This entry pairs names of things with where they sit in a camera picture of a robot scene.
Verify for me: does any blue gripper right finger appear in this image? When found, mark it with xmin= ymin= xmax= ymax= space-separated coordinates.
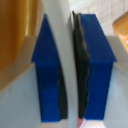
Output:
xmin=71 ymin=10 xmax=128 ymax=128

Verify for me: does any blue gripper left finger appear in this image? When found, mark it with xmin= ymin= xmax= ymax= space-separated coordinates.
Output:
xmin=0 ymin=13 xmax=69 ymax=128

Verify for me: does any white bowl with yellow inside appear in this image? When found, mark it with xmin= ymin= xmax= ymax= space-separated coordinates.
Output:
xmin=0 ymin=0 xmax=79 ymax=118

